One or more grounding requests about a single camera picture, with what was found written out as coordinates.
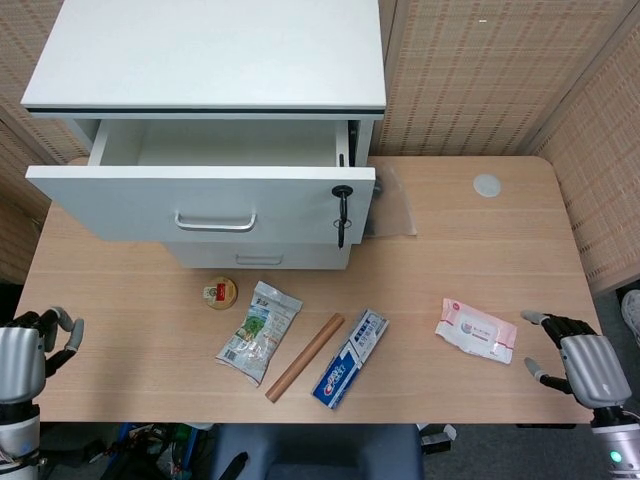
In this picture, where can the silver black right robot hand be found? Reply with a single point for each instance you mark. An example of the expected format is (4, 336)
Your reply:
(592, 365)

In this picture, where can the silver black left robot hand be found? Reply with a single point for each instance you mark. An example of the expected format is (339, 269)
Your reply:
(20, 360)

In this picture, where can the white drawer with key lock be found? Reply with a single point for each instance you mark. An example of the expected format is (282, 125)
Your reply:
(290, 200)

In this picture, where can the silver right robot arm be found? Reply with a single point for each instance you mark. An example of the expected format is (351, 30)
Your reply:
(617, 440)

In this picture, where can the white three-drawer cabinet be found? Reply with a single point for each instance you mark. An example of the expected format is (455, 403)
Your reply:
(200, 50)

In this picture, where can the white shoe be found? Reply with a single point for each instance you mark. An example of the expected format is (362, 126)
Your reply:
(632, 315)

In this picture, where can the pink wet wipes pack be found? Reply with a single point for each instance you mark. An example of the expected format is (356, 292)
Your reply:
(475, 330)

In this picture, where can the woven rattan partition screen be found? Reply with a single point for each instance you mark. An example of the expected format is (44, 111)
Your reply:
(475, 75)
(610, 175)
(20, 225)

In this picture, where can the white round table grommet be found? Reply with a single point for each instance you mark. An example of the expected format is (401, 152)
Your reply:
(487, 185)

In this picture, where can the round yellow tin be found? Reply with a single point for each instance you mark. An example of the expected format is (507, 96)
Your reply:
(220, 293)

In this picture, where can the white green snack bag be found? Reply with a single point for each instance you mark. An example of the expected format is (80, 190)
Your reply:
(257, 332)

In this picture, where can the blue Crest toothpaste box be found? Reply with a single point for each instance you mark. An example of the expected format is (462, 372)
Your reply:
(350, 360)

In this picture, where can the wooden rolling pin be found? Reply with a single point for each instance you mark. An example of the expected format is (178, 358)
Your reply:
(305, 357)

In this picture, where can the dark blue seat base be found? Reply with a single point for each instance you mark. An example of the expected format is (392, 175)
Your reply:
(320, 450)

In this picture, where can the black key in lock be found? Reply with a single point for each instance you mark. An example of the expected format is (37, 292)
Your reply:
(342, 210)

